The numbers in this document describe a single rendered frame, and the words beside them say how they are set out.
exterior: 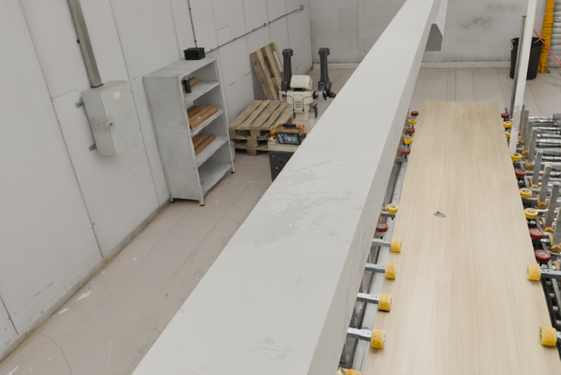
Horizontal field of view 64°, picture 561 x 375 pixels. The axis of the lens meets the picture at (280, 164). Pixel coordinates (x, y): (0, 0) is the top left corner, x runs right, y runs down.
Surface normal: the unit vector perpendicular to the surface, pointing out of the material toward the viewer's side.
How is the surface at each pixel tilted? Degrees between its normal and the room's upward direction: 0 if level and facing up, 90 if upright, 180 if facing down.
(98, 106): 90
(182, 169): 90
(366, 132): 0
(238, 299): 0
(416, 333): 0
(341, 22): 90
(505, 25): 90
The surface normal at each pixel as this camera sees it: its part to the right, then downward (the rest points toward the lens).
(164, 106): -0.32, 0.43
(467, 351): -0.09, -0.90
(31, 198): 0.94, 0.07
